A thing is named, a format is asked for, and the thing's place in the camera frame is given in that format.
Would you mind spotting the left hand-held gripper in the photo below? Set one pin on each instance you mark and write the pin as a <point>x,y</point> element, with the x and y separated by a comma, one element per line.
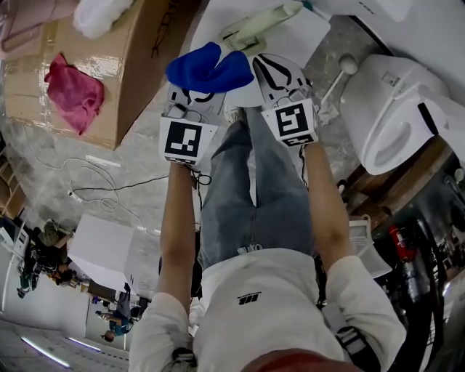
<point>181,141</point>

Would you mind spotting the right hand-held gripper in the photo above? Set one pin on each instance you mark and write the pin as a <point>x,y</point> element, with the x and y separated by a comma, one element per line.
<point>294,121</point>

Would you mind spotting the blue microfibre cloth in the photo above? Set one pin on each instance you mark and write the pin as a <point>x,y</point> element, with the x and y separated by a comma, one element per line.
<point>209,72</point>

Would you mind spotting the person's left forearm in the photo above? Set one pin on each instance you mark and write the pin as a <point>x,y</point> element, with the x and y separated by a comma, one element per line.
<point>178,236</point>

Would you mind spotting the person's right forearm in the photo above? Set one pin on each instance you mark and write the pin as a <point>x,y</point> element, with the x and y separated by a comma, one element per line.
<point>327,203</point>

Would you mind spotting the white ball-head stick brush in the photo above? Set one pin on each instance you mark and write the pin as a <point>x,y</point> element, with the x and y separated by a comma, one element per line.
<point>349,63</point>

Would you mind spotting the white toilet with open lid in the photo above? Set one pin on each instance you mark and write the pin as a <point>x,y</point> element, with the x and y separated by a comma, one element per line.
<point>396,109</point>

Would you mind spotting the person's shoe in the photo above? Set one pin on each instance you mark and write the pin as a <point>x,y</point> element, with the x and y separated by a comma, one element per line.
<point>235,115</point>

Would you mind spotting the brown cardboard box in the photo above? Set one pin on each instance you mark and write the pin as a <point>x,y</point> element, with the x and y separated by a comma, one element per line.
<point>145,54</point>

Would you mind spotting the person's blue jeans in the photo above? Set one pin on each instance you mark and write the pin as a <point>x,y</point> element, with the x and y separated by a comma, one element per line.
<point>254,196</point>

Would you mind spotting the magenta cloth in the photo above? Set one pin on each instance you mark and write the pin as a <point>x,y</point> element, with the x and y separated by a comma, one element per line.
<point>72,94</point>

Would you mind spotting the white fluffy cloth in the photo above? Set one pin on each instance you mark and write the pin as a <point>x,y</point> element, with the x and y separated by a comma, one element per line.
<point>98,16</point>

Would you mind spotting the wooden pallet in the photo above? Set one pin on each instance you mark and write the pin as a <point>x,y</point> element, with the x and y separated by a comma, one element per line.
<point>407,181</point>

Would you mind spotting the white ceramic fixture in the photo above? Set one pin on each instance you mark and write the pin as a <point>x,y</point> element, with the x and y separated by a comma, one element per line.
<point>436,36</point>

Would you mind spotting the white box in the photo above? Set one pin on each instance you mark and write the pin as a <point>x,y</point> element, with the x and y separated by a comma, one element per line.
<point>105,247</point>

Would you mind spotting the pale pink fabric item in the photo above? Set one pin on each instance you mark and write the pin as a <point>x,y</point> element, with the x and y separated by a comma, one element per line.
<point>29,22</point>

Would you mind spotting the red fire extinguisher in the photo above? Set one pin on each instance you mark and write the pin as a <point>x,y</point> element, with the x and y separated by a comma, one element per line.
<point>399,241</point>

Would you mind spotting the wooden shelf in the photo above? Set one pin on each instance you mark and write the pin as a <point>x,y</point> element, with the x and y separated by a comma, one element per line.
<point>9,181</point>

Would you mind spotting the person's white shirt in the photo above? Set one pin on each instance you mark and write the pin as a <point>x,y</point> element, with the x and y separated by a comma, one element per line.
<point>261,316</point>

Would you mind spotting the dark metal machinery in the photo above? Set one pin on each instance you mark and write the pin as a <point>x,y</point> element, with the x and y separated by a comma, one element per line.
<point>432,254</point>

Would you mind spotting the long ceiling light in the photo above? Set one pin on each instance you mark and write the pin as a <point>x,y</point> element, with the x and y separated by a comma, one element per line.
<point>83,343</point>
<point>45,351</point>

